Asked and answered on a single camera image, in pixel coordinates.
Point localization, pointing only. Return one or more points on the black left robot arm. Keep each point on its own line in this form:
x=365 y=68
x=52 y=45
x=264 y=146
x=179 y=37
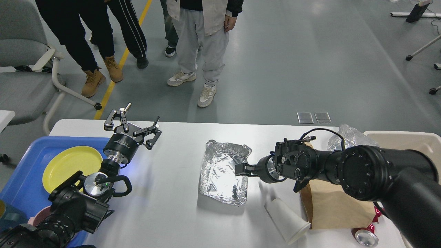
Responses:
x=80 y=203

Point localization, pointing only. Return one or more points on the foil wrap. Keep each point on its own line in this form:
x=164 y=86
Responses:
x=352 y=137

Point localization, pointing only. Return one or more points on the brown paper bag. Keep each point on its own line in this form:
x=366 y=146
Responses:
x=329 y=207

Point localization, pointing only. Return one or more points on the person black trousers brown boots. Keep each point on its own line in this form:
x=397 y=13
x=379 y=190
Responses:
x=66 y=19

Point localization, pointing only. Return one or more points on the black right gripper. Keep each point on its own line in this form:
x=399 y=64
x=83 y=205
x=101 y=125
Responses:
x=266 y=170

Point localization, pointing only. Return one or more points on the beige plastic bin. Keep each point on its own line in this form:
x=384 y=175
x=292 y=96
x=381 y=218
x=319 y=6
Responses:
x=427 y=143

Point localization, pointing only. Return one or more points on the pink mug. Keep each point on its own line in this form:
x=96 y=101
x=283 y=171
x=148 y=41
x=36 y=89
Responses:
x=40 y=216

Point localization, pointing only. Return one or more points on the lying white paper cup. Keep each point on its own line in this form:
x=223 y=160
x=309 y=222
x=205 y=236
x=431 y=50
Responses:
x=290 y=225

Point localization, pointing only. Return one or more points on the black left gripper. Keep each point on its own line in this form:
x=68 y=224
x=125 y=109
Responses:
x=121 y=142

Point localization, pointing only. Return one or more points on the person striped black trousers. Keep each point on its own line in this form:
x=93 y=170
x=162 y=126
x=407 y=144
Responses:
x=134 y=38

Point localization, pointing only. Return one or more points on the red drink can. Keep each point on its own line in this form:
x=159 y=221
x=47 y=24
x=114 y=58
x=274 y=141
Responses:
x=366 y=236

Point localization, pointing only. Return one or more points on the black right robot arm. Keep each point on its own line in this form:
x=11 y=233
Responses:
x=405 y=182

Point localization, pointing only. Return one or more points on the person faded jeans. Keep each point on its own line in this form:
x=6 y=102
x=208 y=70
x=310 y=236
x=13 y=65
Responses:
x=170 y=32

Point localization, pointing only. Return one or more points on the person grey sweatpants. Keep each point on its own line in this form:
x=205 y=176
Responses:
x=202 y=24

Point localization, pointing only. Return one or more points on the grey office chair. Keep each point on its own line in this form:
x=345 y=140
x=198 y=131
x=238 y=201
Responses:
x=26 y=95

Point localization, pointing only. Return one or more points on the blue plastic tray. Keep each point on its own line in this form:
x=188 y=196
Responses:
x=25 y=190

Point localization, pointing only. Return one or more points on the metal floor socket plate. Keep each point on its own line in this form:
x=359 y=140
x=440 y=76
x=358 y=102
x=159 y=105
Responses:
x=305 y=118

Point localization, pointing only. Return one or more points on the yellow plate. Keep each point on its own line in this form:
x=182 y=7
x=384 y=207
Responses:
x=64 y=165

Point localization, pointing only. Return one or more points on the aluminium foil tray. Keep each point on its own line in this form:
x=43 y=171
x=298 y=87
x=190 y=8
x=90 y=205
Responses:
x=217 y=177

